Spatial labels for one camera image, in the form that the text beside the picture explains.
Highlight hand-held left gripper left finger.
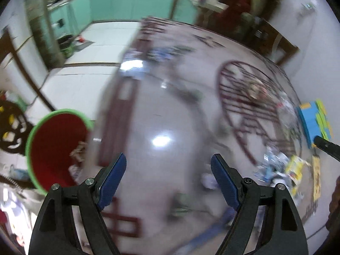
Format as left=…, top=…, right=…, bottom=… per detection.
left=28, top=153, right=127, bottom=255

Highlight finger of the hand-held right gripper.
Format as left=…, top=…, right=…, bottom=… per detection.
left=313, top=135, right=340, bottom=161

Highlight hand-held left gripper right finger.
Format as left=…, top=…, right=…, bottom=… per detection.
left=210, top=153, right=309, bottom=255

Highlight red bin with green rim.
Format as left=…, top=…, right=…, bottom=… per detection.
left=25, top=108, right=95, bottom=195

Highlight blue box with coloured tabs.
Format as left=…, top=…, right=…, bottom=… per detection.
left=296, top=99, right=332, bottom=149

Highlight brown yellow patterned strip packet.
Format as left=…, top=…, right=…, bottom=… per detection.
left=311, top=155, right=321, bottom=201

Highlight flower patterned tablecloth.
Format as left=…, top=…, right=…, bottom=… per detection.
left=93, top=16, right=330, bottom=255

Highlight plain brown wooden chair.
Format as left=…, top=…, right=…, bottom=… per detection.
left=239, top=13, right=299, bottom=65

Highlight black kitchen waste bin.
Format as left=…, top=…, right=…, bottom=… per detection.
left=57, top=34, right=74, bottom=58

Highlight carved dark wooden chair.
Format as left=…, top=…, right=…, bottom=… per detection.
left=0, top=29, right=57, bottom=154

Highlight teal kitchen cabinets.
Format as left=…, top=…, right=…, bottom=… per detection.
left=25, top=0, right=197, bottom=32

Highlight white bead string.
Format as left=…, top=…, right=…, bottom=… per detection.
left=0, top=174, right=18, bottom=190

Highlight white wall socket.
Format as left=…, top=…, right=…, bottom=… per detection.
left=301, top=1, right=318, bottom=15

